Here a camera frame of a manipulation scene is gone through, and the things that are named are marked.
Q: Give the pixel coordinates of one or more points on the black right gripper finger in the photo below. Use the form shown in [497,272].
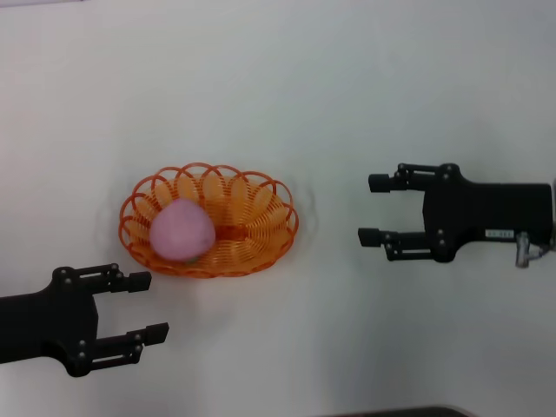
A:
[369,236]
[380,182]

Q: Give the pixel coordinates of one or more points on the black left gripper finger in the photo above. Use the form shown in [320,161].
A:
[139,281]
[156,333]

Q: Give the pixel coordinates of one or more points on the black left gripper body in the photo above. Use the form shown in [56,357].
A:
[43,321]

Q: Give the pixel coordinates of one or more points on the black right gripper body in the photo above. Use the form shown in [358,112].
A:
[486,208]

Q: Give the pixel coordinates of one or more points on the pink plush peach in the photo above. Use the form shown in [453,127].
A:
[182,230]

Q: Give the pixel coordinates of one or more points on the dark robot torso edge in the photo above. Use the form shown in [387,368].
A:
[404,412]

